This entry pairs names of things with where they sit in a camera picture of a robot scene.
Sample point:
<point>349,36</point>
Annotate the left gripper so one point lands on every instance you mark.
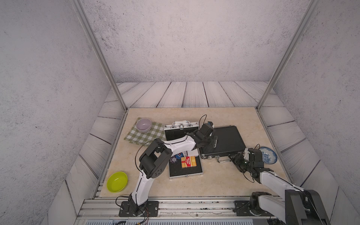
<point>214,141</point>

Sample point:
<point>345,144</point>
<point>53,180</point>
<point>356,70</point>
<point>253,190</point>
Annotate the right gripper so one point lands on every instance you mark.
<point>236,159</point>

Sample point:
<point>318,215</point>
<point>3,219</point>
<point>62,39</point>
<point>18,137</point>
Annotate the silver aluminium poker case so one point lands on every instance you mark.
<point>175,131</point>

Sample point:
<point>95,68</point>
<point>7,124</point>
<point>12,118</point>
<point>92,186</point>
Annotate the black poker case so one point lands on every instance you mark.
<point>225,141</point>

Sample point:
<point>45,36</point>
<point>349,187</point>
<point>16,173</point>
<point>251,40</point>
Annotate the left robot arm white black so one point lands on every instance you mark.
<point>155,158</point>

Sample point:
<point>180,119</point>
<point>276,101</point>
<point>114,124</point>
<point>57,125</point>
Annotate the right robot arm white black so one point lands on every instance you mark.
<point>294,206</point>

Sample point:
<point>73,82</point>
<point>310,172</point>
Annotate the poker chips pile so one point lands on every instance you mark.
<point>176,157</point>

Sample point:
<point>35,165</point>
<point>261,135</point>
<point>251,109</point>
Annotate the white card deck silver case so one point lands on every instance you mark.
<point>194,153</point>

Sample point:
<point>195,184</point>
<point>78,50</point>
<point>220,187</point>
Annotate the blue white patterned bowl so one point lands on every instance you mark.
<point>268,155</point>

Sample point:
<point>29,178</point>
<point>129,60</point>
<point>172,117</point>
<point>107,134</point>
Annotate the green white checkered cloth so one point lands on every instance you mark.
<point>136,137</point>

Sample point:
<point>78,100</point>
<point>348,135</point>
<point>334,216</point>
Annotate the lilac ceramic bowl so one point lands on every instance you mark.
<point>143,125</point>

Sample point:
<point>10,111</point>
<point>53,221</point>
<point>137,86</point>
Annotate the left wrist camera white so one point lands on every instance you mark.
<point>210,124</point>

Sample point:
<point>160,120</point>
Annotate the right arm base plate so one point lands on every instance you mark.
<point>242,209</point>

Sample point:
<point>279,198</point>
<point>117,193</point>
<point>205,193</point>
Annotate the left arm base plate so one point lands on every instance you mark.
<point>130,209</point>

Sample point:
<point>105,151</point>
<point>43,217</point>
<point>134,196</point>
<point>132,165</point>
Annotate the left aluminium frame post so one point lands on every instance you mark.
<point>97,50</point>

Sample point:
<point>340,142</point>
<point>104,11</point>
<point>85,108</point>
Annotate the aluminium frame post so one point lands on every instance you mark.
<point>97,50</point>
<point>309,13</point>

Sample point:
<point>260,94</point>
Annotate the aluminium front rail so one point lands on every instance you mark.
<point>172,210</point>

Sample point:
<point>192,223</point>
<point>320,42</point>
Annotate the right aluminium frame post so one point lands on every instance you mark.
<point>309,13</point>

